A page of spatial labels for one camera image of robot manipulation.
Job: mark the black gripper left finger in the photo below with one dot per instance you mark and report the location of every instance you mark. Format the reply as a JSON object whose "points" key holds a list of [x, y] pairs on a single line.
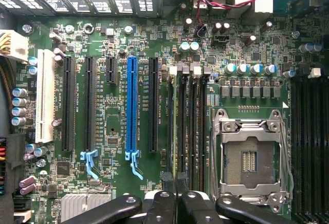
{"points": [[164, 208]]}

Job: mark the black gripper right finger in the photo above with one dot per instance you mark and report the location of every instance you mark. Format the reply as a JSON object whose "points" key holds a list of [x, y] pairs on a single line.
{"points": [[190, 208]]}

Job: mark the RAM slot with white latch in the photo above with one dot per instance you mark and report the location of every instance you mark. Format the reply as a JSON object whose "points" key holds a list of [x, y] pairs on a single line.
{"points": [[170, 121], [314, 144], [195, 131]]}

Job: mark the silver CPU socket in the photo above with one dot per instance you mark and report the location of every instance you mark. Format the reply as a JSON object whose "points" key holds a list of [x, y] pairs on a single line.
{"points": [[248, 157]]}

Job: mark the silver finned heatsink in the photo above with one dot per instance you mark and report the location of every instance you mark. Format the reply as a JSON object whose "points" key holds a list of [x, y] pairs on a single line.
{"points": [[84, 206]]}

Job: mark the long black expansion slot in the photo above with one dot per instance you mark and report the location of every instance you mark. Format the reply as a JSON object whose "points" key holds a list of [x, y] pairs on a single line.
{"points": [[68, 103], [153, 103]]}

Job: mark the green motherboard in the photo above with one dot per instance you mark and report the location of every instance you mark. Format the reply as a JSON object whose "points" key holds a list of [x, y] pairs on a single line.
{"points": [[115, 111]]}

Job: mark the black expansion slot, blue clip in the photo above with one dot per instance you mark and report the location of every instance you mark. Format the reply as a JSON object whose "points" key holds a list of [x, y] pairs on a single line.
{"points": [[90, 103]]}

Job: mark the short black expansion slot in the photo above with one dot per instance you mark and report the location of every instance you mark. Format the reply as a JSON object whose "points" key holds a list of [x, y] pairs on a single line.
{"points": [[111, 70]]}

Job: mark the black main power connector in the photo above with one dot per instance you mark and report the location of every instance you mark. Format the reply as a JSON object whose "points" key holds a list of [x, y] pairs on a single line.
{"points": [[11, 162]]}

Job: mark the white expansion slot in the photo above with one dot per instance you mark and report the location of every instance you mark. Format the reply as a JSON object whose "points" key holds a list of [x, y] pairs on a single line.
{"points": [[45, 95]]}

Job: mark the black fan header plug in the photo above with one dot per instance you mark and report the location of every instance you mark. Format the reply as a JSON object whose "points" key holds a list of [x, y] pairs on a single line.
{"points": [[201, 30]]}

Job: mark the black PC case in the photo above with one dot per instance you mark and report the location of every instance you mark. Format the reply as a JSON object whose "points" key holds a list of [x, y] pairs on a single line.
{"points": [[164, 0]]}

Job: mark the white power connector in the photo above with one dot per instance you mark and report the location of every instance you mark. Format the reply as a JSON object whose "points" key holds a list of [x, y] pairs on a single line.
{"points": [[15, 45]]}

